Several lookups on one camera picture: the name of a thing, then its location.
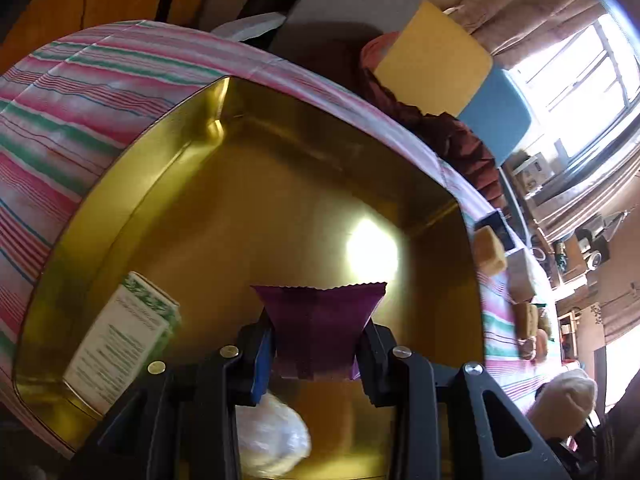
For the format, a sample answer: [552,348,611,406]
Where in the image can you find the grey yellow blue armchair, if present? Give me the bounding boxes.
[210,0,533,168]

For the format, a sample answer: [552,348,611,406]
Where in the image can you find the white plastic bag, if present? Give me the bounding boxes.
[235,390,312,478]

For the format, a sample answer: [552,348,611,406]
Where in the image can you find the maroon padded jacket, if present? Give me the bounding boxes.
[320,32,508,211]

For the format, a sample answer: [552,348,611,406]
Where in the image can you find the window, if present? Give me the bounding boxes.
[510,10,640,163]

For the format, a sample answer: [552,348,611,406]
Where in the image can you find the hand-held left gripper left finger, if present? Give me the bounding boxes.
[75,322,276,480]

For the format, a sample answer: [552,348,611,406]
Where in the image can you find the pale fluffy object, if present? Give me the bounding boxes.
[527,367,598,442]

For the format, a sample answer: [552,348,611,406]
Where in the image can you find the beige curtain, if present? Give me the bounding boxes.
[535,152,640,243]
[445,0,601,56]

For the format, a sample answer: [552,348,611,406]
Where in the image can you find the white blue printed box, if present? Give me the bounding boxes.
[515,152,554,187]

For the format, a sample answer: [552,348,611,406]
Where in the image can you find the purple foil packet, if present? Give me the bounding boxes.
[250,281,388,382]

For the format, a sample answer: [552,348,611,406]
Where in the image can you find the striped pink green tablecloth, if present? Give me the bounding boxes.
[0,20,558,456]

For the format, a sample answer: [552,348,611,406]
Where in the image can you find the gold metal tin box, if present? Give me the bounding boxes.
[12,76,486,480]

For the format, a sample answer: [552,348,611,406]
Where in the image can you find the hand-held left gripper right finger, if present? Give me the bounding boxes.
[352,325,571,480]

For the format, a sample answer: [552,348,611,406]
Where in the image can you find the black round-faced speaker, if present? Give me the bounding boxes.
[575,227,612,271]

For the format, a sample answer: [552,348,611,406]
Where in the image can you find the white cardboard box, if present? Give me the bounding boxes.
[506,249,537,303]

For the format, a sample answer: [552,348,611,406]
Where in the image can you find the blue tissue pack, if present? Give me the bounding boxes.
[475,209,517,252]

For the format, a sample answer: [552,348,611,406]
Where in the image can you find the white green carton box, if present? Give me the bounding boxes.
[62,271,182,417]

